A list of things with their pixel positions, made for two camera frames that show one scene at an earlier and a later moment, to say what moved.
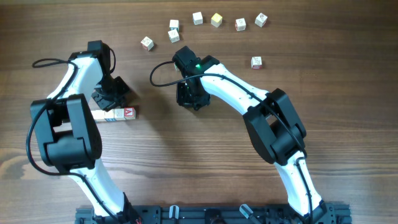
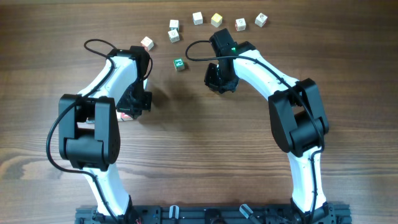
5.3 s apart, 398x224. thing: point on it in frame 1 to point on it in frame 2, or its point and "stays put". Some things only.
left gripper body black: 111,93 to 135,101
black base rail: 334,213 stays put
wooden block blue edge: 174,24 stays put
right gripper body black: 187,97 to 216,79
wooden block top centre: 197,18 stays put
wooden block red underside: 147,43 stays put
